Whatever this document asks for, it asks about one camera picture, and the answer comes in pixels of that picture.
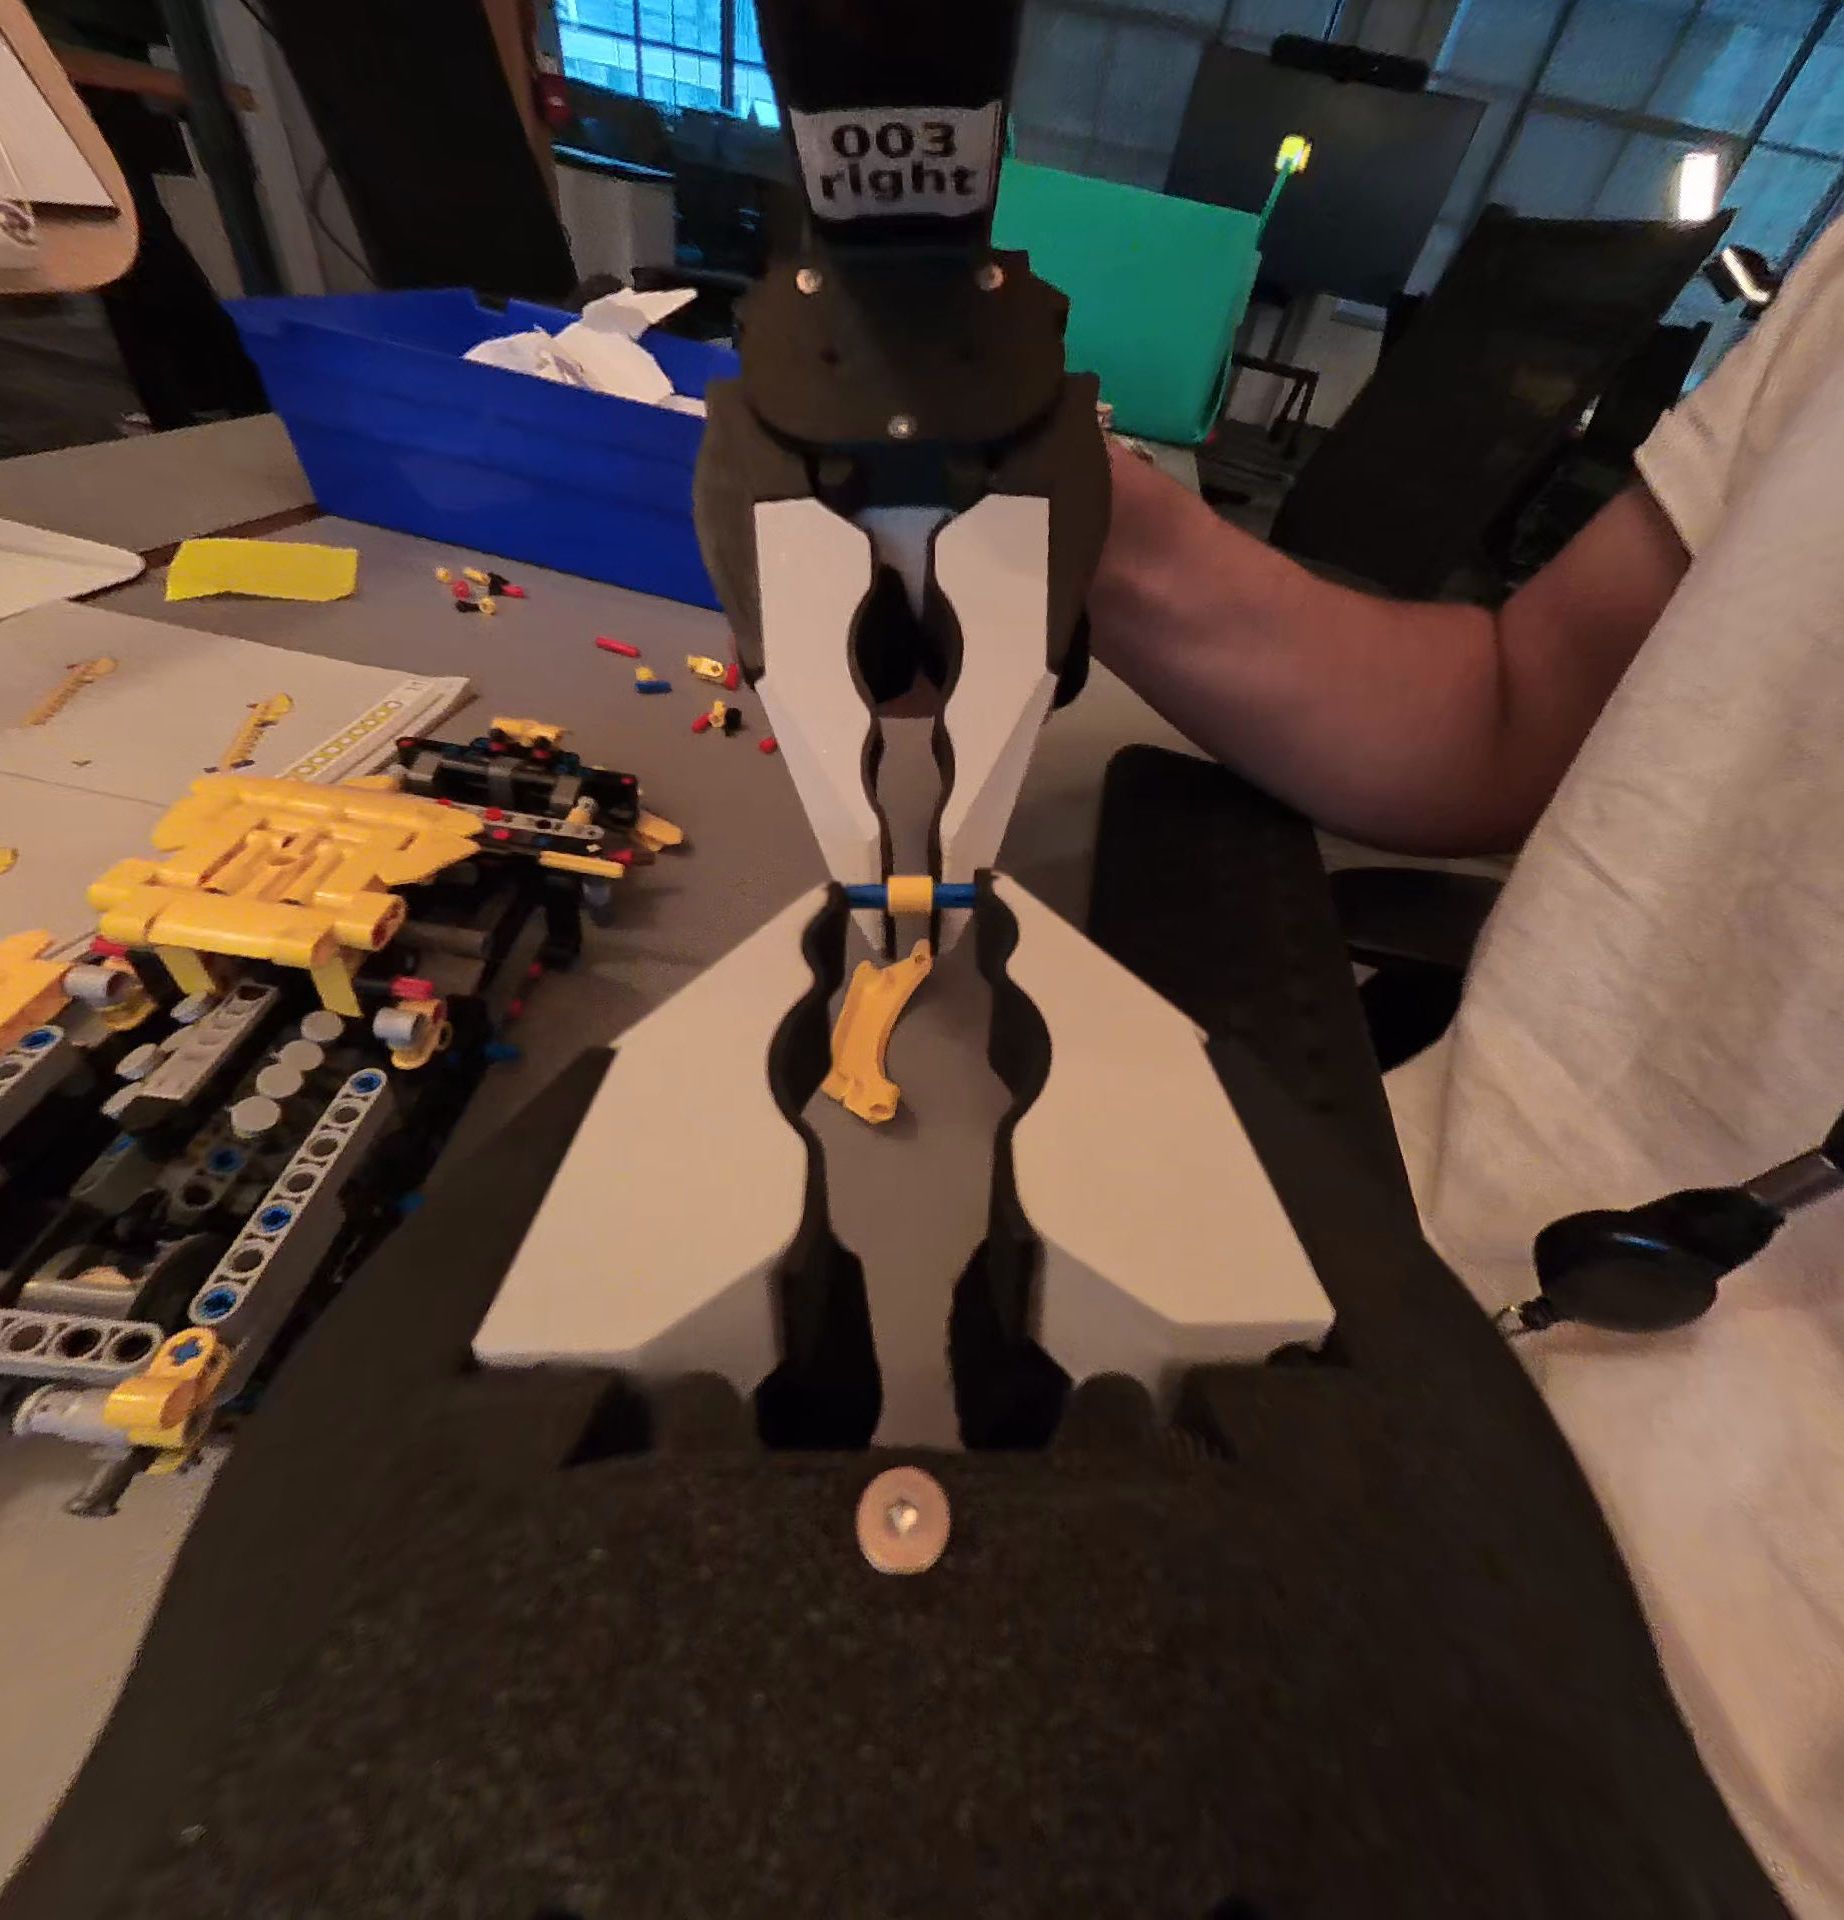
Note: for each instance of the person's right forearm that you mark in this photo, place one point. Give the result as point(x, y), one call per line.
point(1386, 676)

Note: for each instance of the yellow black toy car model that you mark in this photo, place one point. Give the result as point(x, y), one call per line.
point(276, 870)

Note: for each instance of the black monitor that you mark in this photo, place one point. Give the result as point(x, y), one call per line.
point(411, 135)

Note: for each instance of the large black screen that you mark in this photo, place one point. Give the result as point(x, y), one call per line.
point(1356, 196)

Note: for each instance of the yellow paper note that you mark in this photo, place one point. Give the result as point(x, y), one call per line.
point(262, 571)

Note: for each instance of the wooden document stand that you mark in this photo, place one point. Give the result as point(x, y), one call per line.
point(67, 261)

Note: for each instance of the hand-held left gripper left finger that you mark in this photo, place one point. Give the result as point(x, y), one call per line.
point(637, 1201)

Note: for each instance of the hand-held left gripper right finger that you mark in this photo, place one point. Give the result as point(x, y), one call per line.
point(1177, 1201)

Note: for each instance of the blue pin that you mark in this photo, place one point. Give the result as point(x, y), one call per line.
point(862, 896)

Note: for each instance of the building instruction booklet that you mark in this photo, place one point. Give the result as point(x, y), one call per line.
point(156, 690)

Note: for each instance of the blue storage bin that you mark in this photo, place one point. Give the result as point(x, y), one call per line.
point(457, 450)

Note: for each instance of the small yellow bush piece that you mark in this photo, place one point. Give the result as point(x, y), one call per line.
point(909, 896)

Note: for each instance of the grey desk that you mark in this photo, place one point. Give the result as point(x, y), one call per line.
point(712, 840)

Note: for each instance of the printed instruction sheet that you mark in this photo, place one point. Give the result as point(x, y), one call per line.
point(6, 121)

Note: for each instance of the yellow curved arch piece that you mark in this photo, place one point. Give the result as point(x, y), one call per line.
point(862, 1036)

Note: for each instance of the scattered small toy pieces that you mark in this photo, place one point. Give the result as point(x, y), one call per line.
point(617, 648)

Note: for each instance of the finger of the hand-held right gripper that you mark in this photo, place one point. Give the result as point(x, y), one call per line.
point(802, 676)
point(1006, 646)

